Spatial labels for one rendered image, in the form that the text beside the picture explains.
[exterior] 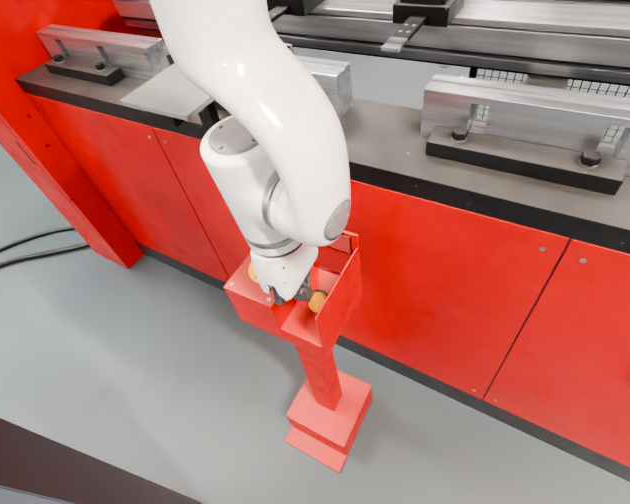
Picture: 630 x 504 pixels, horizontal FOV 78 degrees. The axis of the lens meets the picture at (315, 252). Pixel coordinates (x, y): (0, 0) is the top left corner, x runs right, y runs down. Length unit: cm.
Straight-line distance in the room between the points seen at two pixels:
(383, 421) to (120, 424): 91
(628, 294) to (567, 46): 48
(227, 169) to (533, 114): 52
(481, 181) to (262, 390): 105
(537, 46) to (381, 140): 37
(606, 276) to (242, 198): 60
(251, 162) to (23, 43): 133
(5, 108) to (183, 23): 133
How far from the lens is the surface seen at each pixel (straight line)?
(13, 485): 60
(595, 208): 73
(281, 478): 139
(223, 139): 41
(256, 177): 39
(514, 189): 72
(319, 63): 89
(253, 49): 34
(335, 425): 127
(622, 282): 79
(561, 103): 76
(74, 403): 179
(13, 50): 164
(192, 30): 34
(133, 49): 124
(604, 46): 99
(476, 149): 74
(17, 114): 165
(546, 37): 98
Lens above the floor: 134
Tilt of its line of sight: 49 degrees down
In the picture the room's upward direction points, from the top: 12 degrees counter-clockwise
